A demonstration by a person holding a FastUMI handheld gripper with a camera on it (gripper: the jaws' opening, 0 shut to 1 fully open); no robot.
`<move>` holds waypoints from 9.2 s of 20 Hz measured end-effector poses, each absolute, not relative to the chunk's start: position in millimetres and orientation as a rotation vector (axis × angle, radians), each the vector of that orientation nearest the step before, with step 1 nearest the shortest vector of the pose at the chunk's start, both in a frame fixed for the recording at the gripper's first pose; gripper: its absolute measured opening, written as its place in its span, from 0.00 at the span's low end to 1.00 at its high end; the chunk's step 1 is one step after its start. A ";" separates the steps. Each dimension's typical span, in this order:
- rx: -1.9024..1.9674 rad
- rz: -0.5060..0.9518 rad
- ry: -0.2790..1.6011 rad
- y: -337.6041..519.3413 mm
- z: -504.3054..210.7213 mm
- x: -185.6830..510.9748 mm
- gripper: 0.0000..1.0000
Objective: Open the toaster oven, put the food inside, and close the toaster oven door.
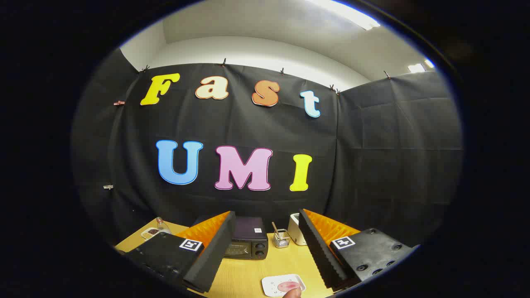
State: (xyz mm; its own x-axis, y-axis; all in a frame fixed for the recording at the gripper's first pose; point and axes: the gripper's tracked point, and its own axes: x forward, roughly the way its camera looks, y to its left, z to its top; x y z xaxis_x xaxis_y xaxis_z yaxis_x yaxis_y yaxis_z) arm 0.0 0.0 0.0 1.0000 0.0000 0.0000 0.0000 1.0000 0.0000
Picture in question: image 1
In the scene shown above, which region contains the small ceiling light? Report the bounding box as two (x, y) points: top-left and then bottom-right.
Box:
(408, 59), (435, 73)

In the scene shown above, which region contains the long ceiling light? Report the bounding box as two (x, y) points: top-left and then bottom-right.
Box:
(306, 0), (381, 30)

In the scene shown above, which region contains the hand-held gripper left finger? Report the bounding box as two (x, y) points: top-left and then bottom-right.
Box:
(124, 210), (236, 293)

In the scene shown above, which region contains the wire mesh basket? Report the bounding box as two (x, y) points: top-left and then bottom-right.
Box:
(273, 229), (291, 249)

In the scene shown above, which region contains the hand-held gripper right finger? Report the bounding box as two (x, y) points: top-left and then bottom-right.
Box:
(298, 209), (414, 292)

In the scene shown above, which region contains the white square plate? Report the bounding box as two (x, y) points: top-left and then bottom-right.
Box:
(261, 274), (307, 298)

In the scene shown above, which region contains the black toaster oven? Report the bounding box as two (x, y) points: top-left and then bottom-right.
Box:
(191, 214), (269, 260)

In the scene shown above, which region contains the white pop-up toaster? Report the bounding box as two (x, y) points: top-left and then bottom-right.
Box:
(288, 213), (308, 246)

